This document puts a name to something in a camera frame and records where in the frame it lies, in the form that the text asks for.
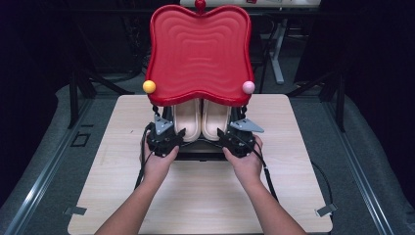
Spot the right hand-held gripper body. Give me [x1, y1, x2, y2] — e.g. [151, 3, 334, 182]
[223, 117, 265, 159]

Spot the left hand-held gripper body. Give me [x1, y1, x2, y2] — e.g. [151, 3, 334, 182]
[145, 114, 184, 159]

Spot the cream clog shoe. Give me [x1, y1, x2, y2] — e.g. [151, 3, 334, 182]
[201, 98, 232, 142]
[172, 98, 203, 143]

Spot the red and black shoe rack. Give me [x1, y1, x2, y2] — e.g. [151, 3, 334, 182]
[142, 0, 256, 162]

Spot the person's left hand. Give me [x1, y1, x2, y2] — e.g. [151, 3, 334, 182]
[140, 138, 180, 185]

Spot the person's right hand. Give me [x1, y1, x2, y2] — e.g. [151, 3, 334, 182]
[222, 136, 264, 189]

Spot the white desk leg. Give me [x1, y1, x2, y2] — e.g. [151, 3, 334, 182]
[269, 18, 286, 85]

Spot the black metal stand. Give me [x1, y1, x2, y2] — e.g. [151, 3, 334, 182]
[287, 70, 346, 133]
[68, 70, 135, 129]

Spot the grey tape strip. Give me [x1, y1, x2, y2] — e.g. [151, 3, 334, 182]
[314, 203, 339, 217]
[64, 206, 88, 216]

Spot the white desk top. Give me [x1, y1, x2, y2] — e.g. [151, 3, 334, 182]
[179, 0, 324, 9]

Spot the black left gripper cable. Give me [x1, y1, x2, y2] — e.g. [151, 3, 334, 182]
[133, 121, 157, 191]

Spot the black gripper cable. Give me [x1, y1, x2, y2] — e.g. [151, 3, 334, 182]
[133, 121, 157, 191]
[239, 135, 280, 203]

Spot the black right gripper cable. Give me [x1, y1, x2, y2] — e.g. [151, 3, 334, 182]
[239, 135, 280, 203]

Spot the grey metal floor rail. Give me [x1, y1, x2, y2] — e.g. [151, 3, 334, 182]
[322, 97, 396, 235]
[2, 97, 96, 235]

